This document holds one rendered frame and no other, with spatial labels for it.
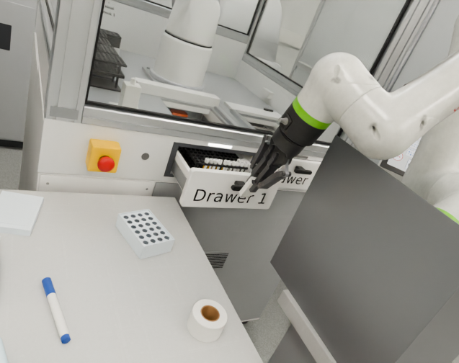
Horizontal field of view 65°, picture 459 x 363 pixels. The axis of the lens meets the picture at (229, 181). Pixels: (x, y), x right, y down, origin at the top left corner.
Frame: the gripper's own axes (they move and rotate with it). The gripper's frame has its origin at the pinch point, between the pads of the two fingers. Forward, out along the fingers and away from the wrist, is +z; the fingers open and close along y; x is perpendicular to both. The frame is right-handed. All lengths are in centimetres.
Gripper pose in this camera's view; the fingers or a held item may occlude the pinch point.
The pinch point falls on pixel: (249, 187)
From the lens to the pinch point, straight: 93.8
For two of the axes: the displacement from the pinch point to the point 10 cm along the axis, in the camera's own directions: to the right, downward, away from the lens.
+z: -4.5, 6.1, 6.5
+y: 2.7, 7.9, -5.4
